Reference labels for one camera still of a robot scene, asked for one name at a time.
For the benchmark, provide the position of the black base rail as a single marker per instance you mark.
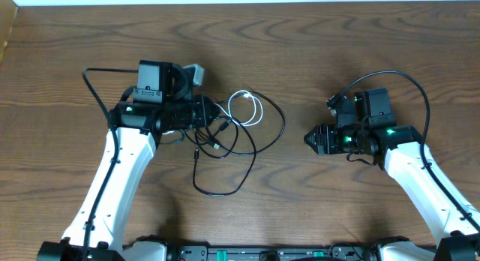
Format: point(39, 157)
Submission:
point(336, 251)

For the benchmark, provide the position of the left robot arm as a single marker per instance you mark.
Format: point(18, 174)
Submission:
point(161, 101)

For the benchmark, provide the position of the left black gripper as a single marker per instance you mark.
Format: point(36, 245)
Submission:
point(205, 113)

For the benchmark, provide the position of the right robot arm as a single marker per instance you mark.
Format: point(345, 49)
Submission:
point(366, 125)

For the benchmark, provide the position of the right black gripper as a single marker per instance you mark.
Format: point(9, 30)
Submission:
point(326, 134)

